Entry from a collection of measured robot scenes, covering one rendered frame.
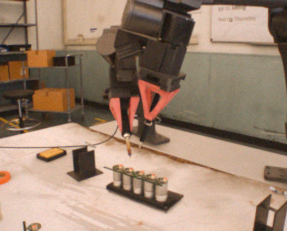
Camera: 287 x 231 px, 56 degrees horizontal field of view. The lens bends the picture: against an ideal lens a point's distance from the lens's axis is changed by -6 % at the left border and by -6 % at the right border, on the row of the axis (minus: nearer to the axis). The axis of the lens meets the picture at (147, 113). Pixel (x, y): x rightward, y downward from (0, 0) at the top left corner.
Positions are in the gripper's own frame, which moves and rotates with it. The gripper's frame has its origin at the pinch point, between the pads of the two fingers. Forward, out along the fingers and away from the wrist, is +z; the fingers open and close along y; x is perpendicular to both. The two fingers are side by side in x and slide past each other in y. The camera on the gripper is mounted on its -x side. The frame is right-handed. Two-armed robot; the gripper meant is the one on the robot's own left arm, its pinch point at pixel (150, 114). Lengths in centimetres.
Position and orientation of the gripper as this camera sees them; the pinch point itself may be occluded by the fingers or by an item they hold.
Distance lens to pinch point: 56.5
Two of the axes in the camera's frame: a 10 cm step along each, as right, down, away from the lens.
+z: -2.8, 9.0, 3.3
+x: 8.8, 3.8, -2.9
